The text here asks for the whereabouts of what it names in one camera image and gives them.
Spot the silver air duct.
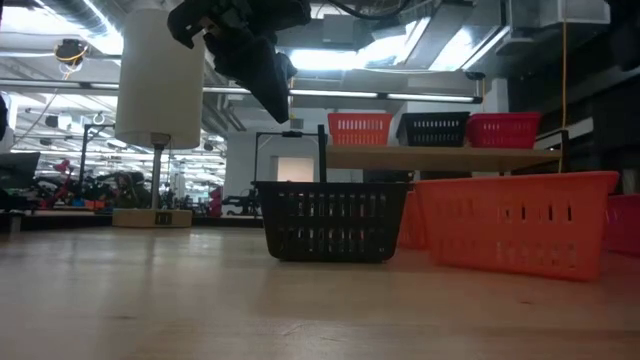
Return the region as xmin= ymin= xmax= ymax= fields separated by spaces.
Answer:
xmin=44 ymin=0 xmax=121 ymax=39

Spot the black round hanging device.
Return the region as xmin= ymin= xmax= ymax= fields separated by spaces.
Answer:
xmin=54 ymin=38 xmax=90 ymax=69

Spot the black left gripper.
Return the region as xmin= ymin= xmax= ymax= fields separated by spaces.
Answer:
xmin=166 ymin=0 xmax=314 ymax=125

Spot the long ceiling light bar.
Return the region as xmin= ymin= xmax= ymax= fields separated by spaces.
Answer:
xmin=0 ymin=77 xmax=484 ymax=105

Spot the dark background monitor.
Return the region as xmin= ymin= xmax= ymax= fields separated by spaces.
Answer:
xmin=0 ymin=151 xmax=41 ymax=211

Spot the person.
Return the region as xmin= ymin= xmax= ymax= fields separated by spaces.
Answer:
xmin=113 ymin=171 xmax=151 ymax=210

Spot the dark background table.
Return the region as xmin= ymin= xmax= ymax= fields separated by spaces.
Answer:
xmin=0 ymin=207 xmax=116 ymax=232

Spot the black plastic basket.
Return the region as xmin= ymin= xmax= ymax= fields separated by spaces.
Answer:
xmin=399 ymin=111 xmax=472 ymax=124
xmin=254 ymin=180 xmax=410 ymax=264
xmin=396 ymin=117 xmax=471 ymax=148

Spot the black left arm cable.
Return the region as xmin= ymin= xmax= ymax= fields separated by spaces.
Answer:
xmin=324 ymin=0 xmax=419 ymax=22

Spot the red background machine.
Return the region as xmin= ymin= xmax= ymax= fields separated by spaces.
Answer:
xmin=42 ymin=158 xmax=74 ymax=209

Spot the red plastic basket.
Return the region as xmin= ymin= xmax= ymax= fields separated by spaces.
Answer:
xmin=464 ymin=111 xmax=543 ymax=123
xmin=602 ymin=193 xmax=640 ymax=259
xmin=465 ymin=117 xmax=541 ymax=150

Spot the wooden shelf black frame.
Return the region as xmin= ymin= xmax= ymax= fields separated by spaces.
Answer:
xmin=317 ymin=123 xmax=572 ymax=184

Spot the orange plastic basket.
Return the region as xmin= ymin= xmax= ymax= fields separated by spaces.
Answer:
xmin=413 ymin=170 xmax=621 ymax=282
xmin=327 ymin=112 xmax=395 ymax=147
xmin=397 ymin=191 xmax=432 ymax=251

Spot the white shade table lamp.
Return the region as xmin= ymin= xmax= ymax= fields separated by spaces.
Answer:
xmin=111 ymin=7 xmax=207 ymax=230

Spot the red background object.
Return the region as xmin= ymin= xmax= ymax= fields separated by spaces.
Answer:
xmin=208 ymin=185 xmax=225 ymax=217

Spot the black thin metal stand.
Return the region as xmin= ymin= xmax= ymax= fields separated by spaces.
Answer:
xmin=253 ymin=129 xmax=322 ymax=185

